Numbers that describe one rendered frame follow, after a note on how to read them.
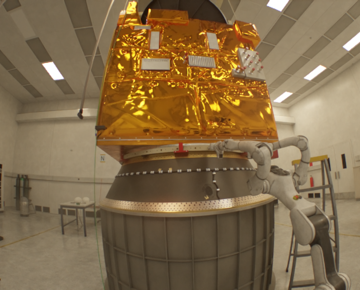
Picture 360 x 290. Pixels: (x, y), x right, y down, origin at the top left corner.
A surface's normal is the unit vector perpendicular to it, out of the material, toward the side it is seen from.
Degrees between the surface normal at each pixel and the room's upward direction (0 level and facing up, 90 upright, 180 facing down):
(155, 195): 62
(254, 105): 88
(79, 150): 90
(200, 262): 90
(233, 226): 90
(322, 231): 68
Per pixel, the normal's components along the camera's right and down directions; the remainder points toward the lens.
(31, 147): 0.16, -0.23
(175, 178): -0.13, -0.65
